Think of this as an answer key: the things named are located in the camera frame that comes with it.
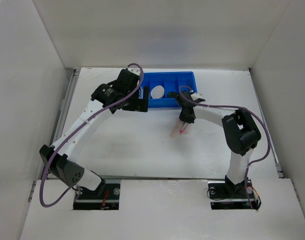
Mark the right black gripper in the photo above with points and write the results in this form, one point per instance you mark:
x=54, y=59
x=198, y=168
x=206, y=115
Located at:
x=187, y=119

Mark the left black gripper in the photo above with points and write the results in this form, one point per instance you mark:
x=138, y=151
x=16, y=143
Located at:
x=140, y=105

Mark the pink pencil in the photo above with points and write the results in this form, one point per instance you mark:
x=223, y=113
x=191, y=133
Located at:
x=176, y=128

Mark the round cream powder puff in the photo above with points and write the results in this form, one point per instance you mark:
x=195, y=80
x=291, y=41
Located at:
x=157, y=92

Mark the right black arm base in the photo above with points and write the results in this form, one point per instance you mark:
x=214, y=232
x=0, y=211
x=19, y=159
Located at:
x=223, y=197

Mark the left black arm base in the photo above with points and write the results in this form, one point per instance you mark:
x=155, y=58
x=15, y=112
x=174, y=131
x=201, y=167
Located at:
x=108, y=198

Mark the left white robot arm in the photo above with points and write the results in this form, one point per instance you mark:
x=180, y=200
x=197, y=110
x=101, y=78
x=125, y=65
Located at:
x=61, y=158

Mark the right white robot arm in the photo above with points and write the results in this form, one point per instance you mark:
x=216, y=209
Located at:
x=240, y=131

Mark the blue divided plastic bin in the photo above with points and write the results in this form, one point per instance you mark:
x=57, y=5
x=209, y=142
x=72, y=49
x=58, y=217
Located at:
x=171, y=81

